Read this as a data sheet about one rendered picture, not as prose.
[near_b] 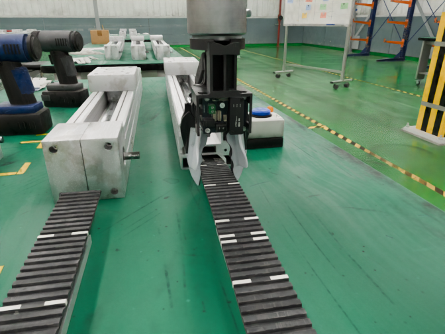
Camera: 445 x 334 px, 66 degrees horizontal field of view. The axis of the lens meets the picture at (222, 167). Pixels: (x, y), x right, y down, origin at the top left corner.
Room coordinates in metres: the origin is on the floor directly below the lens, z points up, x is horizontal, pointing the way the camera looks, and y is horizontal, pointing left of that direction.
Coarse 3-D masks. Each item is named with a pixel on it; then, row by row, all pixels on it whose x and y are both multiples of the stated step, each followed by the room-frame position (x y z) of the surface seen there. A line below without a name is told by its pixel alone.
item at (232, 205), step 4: (248, 200) 0.38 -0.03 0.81; (212, 204) 0.37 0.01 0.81; (216, 204) 0.37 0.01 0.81; (220, 204) 0.37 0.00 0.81; (224, 204) 0.37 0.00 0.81; (228, 204) 0.37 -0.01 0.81; (232, 204) 0.37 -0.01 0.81; (236, 204) 0.37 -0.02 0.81; (240, 204) 0.37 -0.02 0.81; (244, 204) 0.38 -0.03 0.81; (248, 204) 0.37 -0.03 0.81; (212, 208) 0.36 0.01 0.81; (216, 208) 0.36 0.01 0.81; (220, 208) 0.36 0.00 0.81; (224, 208) 0.36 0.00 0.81; (228, 208) 0.36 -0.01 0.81; (232, 208) 0.36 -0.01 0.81; (236, 208) 0.36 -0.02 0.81; (240, 208) 0.36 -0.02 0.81; (244, 208) 0.36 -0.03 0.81
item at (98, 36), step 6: (90, 30) 4.19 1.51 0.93; (96, 30) 4.21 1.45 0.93; (102, 30) 4.23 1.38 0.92; (108, 30) 4.25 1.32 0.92; (96, 36) 4.20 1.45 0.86; (102, 36) 4.22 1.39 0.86; (108, 36) 4.24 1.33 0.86; (96, 42) 4.20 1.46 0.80; (102, 42) 4.22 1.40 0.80; (108, 42) 4.24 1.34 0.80
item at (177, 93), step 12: (168, 84) 1.00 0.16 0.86; (180, 84) 1.11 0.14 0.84; (192, 84) 1.05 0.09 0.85; (168, 96) 1.08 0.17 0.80; (180, 96) 0.78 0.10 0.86; (180, 108) 0.67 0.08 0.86; (180, 120) 0.58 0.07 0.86; (180, 132) 0.59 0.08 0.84; (180, 144) 0.56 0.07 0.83; (216, 144) 0.57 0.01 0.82; (228, 144) 0.57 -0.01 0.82; (180, 156) 0.56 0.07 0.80; (228, 156) 0.61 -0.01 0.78
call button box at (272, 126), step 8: (248, 112) 0.74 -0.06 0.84; (272, 112) 0.74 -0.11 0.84; (256, 120) 0.67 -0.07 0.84; (264, 120) 0.67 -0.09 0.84; (272, 120) 0.67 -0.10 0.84; (280, 120) 0.68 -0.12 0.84; (256, 128) 0.67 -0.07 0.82; (264, 128) 0.67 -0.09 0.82; (272, 128) 0.67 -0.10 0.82; (280, 128) 0.67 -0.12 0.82; (248, 136) 0.66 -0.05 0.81; (256, 136) 0.67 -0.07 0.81; (264, 136) 0.67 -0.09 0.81; (272, 136) 0.67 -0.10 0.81; (280, 136) 0.68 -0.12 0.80; (248, 144) 0.66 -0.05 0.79; (256, 144) 0.67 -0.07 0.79; (264, 144) 0.67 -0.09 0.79; (272, 144) 0.67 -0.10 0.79; (280, 144) 0.68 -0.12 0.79
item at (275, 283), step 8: (240, 280) 0.24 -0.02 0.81; (248, 280) 0.24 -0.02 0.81; (256, 280) 0.24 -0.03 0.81; (264, 280) 0.24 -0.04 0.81; (272, 280) 0.24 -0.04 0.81; (280, 280) 0.24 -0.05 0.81; (288, 280) 0.24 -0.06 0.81; (240, 288) 0.23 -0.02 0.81; (248, 288) 0.23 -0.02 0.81; (256, 288) 0.23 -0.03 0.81; (264, 288) 0.23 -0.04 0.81; (272, 288) 0.23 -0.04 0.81; (280, 288) 0.23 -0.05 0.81; (288, 288) 0.23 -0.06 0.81; (240, 296) 0.22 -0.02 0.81
